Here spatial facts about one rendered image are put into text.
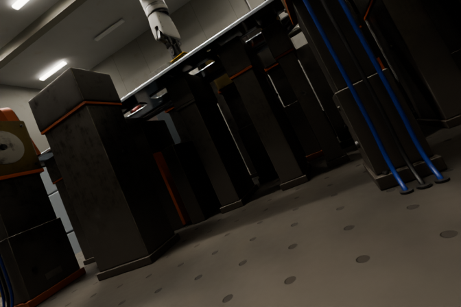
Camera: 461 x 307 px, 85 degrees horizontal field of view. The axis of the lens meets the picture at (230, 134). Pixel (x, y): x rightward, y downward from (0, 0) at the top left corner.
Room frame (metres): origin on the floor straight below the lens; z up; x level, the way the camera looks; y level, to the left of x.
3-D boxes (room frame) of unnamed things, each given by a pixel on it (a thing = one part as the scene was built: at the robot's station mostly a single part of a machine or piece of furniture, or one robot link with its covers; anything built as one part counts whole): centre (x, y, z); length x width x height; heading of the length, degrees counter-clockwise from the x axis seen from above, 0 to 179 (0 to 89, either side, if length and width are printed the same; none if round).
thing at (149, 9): (0.90, 0.05, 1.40); 0.09 x 0.08 x 0.03; 152
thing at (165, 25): (0.90, 0.06, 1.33); 0.10 x 0.07 x 0.11; 152
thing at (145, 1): (0.89, 0.06, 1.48); 0.09 x 0.08 x 0.13; 5
